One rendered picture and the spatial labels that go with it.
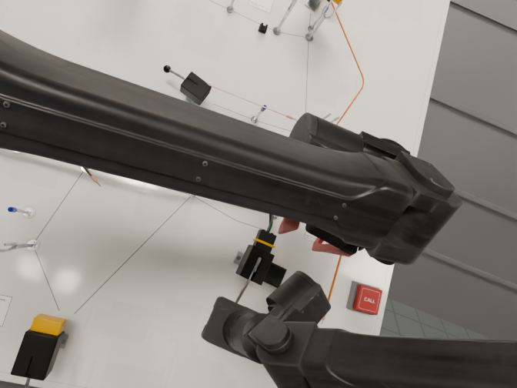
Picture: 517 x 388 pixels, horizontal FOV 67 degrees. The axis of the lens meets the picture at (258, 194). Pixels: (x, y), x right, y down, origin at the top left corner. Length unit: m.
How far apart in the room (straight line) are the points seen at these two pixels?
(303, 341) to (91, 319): 0.43
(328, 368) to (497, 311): 2.95
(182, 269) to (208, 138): 0.53
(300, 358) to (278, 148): 0.24
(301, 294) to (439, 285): 2.56
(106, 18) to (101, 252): 0.43
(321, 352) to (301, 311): 0.09
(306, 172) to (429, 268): 2.71
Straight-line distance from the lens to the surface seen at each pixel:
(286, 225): 0.47
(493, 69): 2.51
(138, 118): 0.23
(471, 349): 0.40
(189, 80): 0.73
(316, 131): 0.36
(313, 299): 0.52
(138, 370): 0.78
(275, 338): 0.44
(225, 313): 0.60
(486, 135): 2.60
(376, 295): 0.83
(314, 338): 0.44
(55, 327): 0.68
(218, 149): 0.24
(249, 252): 0.67
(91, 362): 0.78
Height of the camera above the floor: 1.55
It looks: 27 degrees down
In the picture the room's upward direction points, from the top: 24 degrees clockwise
